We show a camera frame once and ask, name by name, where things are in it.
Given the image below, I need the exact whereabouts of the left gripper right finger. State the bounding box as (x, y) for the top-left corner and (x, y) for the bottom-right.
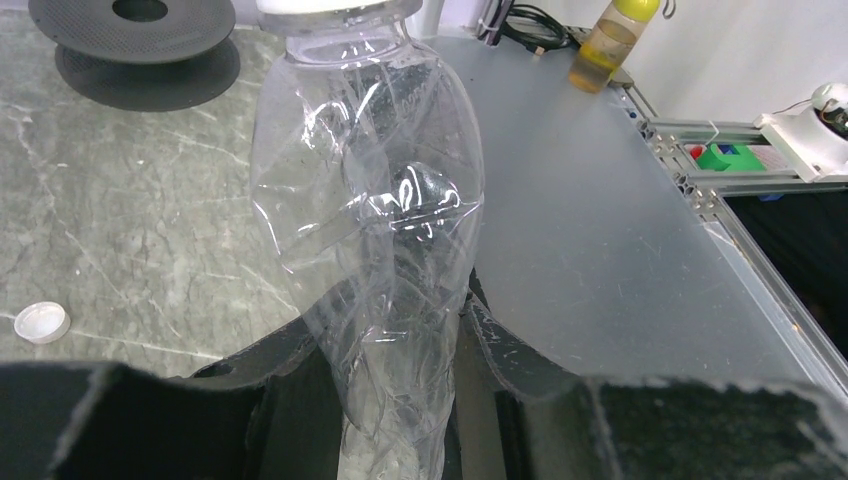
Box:
(457, 277), (847, 479)

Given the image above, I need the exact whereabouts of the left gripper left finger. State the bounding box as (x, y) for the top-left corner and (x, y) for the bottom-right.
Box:
(1, 320), (342, 479)

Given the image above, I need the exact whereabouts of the plain white bottle cap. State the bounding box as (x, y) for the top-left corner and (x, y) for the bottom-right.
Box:
(13, 301), (71, 345)

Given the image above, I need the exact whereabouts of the clear crushed plastic bottle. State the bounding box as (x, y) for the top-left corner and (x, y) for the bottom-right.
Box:
(250, 1), (485, 479)

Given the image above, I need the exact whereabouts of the yellow-capped bottle in background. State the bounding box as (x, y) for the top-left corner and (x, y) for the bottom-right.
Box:
(568, 0), (661, 93)

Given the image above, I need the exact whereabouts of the green block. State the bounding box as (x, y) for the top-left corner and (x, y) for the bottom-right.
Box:
(690, 144), (766, 172)

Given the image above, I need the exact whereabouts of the aluminium frame rail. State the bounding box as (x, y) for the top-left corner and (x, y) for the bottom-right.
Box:
(616, 86), (848, 405)

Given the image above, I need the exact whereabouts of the black cables bundle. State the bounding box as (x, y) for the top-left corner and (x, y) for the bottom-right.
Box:
(476, 0), (584, 58)

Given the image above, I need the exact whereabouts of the white bracket device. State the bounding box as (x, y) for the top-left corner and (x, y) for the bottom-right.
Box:
(754, 83), (847, 183)

